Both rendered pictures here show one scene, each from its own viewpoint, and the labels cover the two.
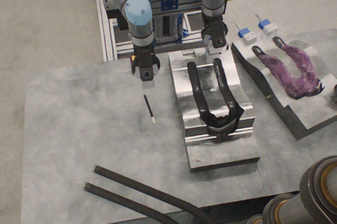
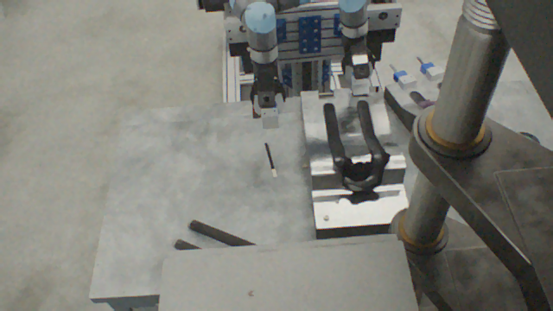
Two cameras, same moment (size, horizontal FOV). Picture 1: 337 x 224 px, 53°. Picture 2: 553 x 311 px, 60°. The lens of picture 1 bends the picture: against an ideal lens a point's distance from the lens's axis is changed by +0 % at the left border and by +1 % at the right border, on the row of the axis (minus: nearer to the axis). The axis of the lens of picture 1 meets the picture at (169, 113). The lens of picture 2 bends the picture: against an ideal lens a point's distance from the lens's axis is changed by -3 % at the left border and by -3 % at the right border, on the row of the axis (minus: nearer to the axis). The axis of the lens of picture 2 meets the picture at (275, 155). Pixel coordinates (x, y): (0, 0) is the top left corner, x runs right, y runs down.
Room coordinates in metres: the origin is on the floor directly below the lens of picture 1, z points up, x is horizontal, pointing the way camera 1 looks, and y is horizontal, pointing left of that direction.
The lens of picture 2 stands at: (-0.31, -0.09, 2.01)
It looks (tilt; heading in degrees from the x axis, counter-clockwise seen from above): 51 degrees down; 9
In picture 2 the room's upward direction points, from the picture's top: 5 degrees counter-clockwise
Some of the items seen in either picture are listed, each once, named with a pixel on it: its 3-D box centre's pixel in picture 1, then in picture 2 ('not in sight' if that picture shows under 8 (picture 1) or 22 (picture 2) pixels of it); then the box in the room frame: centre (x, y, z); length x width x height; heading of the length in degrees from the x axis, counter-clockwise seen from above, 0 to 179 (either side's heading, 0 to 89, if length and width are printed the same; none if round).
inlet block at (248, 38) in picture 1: (243, 32); (399, 76); (0.98, -0.34, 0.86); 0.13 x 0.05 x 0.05; 25
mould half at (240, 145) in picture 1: (211, 102); (351, 151); (0.63, -0.17, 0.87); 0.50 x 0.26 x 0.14; 8
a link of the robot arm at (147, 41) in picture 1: (140, 34); (263, 50); (0.72, 0.09, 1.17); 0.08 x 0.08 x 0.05
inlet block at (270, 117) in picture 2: (146, 70); (269, 107); (0.74, 0.09, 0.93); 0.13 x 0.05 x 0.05; 9
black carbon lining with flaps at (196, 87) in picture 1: (214, 92); (354, 136); (0.65, -0.17, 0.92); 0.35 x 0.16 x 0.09; 8
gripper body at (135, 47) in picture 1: (143, 48); (265, 71); (0.73, 0.08, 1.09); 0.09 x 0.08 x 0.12; 8
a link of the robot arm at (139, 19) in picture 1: (138, 16); (260, 25); (0.73, 0.08, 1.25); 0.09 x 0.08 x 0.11; 28
